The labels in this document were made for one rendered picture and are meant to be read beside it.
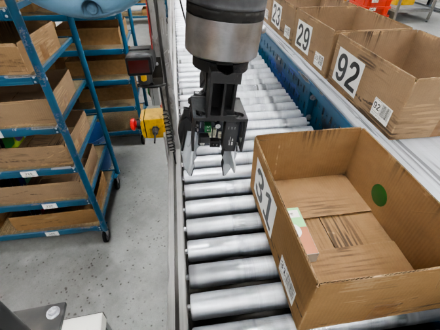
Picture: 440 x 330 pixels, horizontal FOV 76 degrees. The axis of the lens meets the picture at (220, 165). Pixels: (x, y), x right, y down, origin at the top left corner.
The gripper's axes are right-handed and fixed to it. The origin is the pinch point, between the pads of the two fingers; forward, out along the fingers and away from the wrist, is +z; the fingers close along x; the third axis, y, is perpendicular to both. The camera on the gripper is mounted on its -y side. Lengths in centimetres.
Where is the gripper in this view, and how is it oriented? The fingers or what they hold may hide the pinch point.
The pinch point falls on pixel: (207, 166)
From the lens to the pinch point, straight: 49.3
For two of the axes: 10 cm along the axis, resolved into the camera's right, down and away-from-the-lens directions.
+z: -1.0, 7.7, 6.3
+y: 1.3, 6.3, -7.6
